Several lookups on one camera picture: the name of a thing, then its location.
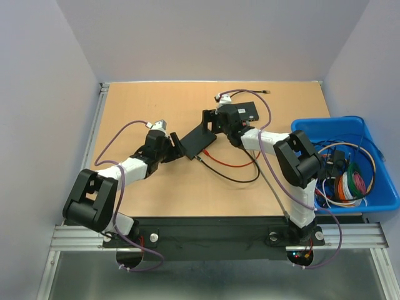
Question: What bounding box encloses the black network switch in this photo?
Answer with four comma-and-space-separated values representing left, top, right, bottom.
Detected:
235, 101, 259, 122

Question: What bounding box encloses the red ethernet cable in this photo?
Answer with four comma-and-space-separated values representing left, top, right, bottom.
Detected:
202, 149, 262, 168

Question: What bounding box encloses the grey ethernet cable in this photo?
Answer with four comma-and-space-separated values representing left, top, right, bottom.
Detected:
259, 170, 291, 219

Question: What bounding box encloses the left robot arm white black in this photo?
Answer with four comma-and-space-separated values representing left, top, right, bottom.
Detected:
62, 129, 184, 246

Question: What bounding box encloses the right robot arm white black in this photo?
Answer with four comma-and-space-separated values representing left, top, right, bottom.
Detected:
201, 104, 323, 244

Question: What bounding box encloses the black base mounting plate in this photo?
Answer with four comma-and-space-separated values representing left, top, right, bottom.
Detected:
62, 215, 369, 262

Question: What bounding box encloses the blue plastic bin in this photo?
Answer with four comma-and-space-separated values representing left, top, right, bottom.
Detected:
291, 116, 399, 214

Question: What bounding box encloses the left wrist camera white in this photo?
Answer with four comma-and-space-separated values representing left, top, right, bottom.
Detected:
145, 119, 167, 133

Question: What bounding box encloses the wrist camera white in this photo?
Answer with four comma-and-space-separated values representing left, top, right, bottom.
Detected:
214, 93, 232, 110
145, 119, 167, 133

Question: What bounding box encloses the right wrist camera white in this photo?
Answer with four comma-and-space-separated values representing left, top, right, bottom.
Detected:
214, 93, 232, 110

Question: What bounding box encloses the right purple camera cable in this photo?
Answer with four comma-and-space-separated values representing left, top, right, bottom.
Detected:
215, 89, 344, 270

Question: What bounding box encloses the purple camera cable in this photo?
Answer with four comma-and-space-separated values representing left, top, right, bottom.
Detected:
215, 89, 344, 270
94, 120, 165, 272

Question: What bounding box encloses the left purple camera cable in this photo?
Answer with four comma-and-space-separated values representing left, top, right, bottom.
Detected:
94, 120, 165, 272

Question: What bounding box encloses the coiled coloured wires bundle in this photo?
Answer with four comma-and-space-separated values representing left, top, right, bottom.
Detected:
332, 162, 376, 208

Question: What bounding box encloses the aluminium frame rail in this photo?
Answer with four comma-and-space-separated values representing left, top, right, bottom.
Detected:
36, 81, 400, 300

